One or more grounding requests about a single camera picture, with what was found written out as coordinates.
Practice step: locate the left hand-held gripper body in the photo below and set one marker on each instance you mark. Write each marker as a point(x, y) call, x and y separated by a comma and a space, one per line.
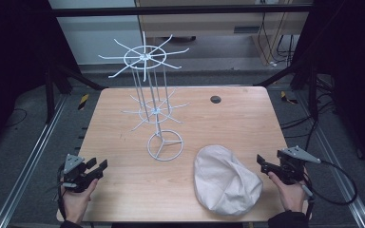
point(76, 175)

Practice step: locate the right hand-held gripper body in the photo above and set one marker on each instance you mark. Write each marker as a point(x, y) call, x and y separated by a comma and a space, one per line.
point(293, 166)

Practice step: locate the white cloth hat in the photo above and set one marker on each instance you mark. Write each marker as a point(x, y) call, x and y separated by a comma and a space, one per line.
point(225, 180)

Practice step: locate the person's left hand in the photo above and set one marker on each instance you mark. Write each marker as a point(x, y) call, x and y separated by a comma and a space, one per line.
point(76, 202)

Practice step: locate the person's right hand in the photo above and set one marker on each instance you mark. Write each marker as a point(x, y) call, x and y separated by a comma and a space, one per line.
point(290, 194)

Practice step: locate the yellow black striped marker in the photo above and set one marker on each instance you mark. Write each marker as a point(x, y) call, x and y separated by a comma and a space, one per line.
point(83, 101)
point(286, 97)

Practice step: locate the black metal stand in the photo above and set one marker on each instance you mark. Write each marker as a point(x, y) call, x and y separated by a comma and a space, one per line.
point(301, 82)
point(55, 91)

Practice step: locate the white cabinet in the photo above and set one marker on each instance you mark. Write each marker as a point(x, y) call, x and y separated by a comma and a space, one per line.
point(92, 34)

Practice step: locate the aluminium floor rail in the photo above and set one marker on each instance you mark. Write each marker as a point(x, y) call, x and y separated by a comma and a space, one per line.
point(336, 171)
point(25, 164)

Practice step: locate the black horizontal frame bar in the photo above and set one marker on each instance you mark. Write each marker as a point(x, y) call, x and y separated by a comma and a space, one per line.
point(171, 10)

